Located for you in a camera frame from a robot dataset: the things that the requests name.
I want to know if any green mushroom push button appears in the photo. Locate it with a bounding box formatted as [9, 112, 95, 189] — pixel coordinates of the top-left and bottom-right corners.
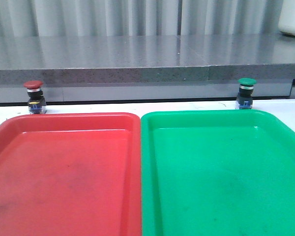
[236, 78, 257, 110]

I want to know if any red mushroom push button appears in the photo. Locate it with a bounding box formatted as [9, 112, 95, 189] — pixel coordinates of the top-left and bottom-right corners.
[23, 80, 47, 114]

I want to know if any green plastic tray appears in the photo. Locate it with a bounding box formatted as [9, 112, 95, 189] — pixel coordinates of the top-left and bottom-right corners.
[141, 110, 295, 236]

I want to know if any red plastic tray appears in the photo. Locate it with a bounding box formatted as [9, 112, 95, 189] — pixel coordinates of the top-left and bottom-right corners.
[0, 113, 142, 236]

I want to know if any grey stone counter slab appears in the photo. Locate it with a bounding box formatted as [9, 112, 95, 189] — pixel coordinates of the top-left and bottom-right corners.
[0, 34, 295, 86]

